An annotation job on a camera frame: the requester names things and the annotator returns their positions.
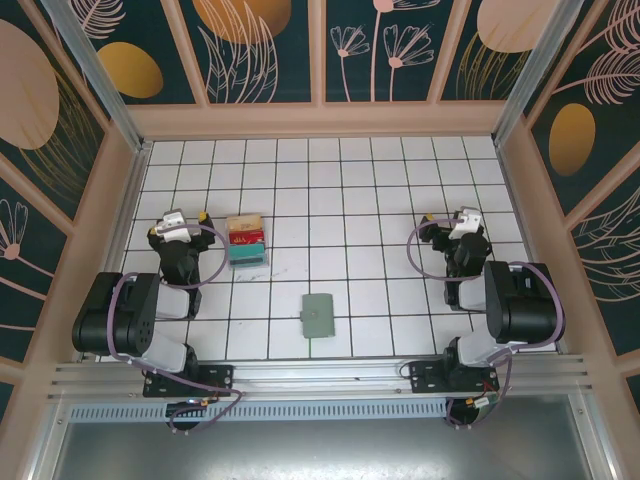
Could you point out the green card holder wallet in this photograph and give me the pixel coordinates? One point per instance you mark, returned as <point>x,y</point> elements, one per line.
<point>318,317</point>

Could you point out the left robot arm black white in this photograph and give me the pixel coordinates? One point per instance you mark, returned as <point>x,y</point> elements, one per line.
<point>100,320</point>

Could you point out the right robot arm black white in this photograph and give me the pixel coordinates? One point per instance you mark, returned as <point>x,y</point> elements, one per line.
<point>520,305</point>

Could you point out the beige plastic card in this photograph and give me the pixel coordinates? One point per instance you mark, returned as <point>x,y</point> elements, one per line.
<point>244,223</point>

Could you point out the red VIP card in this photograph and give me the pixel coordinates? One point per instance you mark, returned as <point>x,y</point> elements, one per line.
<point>246,238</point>

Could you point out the plain teal card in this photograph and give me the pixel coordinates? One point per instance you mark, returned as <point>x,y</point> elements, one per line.
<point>247,250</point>

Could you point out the stack of coloured cards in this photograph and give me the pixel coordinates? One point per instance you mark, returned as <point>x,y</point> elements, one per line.
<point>247,267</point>

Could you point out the small green controller board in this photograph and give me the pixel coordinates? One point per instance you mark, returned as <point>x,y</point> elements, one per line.
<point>482,402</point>

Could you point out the grey metal sheet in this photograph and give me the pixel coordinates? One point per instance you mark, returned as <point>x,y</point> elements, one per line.
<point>320,450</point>

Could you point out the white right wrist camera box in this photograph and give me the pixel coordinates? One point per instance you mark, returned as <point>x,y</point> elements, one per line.
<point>462,225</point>

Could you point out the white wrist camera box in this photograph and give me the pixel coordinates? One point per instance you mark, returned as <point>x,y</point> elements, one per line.
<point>172,220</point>
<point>462,225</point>

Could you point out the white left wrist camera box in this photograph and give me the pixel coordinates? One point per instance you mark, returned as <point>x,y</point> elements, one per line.
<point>172,220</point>

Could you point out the aluminium frame post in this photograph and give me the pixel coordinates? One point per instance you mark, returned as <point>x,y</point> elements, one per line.
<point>530,75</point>
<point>100,80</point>

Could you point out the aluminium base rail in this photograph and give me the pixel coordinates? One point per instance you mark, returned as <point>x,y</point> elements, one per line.
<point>325,372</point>

